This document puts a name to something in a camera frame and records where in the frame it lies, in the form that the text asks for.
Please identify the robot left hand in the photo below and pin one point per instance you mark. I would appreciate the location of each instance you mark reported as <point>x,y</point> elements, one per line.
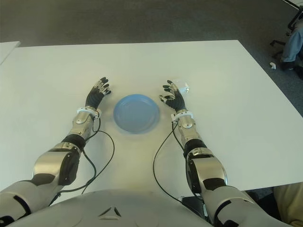
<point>94,98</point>

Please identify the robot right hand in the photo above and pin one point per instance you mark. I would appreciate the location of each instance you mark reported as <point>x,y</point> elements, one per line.
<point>176,101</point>

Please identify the white charger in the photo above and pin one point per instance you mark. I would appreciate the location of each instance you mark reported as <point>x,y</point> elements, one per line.
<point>184,88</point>

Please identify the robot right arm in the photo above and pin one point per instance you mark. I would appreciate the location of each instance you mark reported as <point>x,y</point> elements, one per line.
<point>208,165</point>

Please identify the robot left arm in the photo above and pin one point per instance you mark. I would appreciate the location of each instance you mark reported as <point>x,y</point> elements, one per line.
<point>49,160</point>

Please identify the blue plastic plate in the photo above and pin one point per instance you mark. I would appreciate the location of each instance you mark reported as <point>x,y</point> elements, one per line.
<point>136,114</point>

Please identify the white side table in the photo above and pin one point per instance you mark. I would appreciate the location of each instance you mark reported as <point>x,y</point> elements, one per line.
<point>7,49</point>

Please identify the small white floor object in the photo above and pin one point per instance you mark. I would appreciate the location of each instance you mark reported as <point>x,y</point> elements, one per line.
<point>273,65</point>

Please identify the grey robot torso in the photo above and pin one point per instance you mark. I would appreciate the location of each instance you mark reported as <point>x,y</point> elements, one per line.
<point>118,208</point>

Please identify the black office chair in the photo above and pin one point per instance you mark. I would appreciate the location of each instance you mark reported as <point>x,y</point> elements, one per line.
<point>278,43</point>

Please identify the seated person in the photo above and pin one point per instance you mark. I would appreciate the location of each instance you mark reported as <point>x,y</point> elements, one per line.
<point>292,45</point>

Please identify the beige object beside robot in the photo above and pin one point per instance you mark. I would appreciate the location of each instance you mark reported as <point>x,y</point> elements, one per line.
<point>288,203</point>

